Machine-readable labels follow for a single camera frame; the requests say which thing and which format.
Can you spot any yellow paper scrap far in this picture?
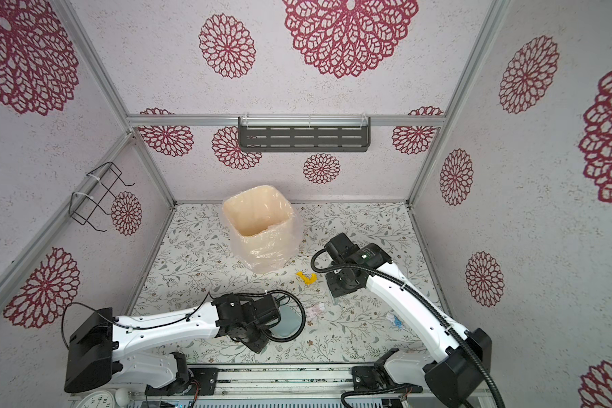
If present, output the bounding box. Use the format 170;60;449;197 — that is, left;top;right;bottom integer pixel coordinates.
297;271;317;286

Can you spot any white dial gauge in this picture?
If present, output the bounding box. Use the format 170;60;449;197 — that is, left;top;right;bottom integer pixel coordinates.
75;390;116;408

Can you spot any blue white scrap right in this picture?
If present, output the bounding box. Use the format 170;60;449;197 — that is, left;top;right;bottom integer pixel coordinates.
386;313;403;330

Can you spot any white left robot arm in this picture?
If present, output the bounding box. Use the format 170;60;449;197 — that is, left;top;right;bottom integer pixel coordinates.
64;293;282;395

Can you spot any cream bin with plastic liner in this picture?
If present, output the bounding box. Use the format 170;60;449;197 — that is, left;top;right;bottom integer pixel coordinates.
222;185;304;274

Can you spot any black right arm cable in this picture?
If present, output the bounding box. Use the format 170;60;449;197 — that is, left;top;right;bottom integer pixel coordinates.
309;248;507;408

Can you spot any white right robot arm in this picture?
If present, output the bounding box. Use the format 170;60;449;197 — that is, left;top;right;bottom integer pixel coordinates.
310;233;505;407

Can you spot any light blue plastic dustpan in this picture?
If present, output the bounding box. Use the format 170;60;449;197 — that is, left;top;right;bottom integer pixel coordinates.
270;305;304;343

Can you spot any pink white paper scrap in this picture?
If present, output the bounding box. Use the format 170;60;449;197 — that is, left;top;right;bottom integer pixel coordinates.
305;303;326;321

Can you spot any dark grey wall shelf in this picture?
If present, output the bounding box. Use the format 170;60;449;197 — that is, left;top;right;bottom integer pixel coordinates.
237;117;372;153

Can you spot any black wire wall basket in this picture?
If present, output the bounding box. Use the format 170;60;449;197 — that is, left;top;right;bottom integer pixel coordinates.
67;161;134;233

